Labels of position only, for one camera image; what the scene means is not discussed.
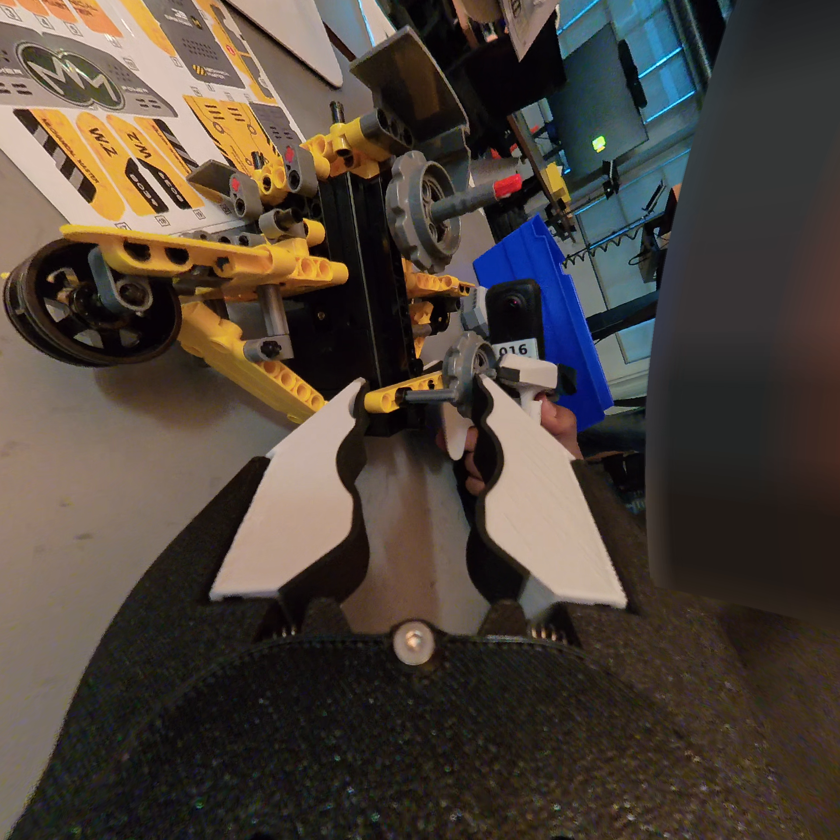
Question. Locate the blue plastic bin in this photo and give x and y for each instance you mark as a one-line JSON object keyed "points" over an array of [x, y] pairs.
{"points": [[577, 328]]}

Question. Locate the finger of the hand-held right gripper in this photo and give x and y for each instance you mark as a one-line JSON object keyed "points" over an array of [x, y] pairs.
{"points": [[528, 377]]}

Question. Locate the person's right hand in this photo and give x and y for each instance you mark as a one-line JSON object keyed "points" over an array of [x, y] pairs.
{"points": [[561, 426]]}

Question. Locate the yellow black toy vehicle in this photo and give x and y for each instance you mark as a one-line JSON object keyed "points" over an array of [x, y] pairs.
{"points": [[262, 262]]}

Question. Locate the dark computer monitor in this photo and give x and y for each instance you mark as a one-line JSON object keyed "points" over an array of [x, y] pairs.
{"points": [[590, 98]]}

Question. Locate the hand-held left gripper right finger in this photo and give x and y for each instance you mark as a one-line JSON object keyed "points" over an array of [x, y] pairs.
{"points": [[551, 525]]}

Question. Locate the yellow sticker sheet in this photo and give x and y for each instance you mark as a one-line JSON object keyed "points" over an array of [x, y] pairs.
{"points": [[98, 79]]}

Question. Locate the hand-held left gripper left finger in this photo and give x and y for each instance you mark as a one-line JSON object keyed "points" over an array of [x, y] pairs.
{"points": [[282, 518]]}

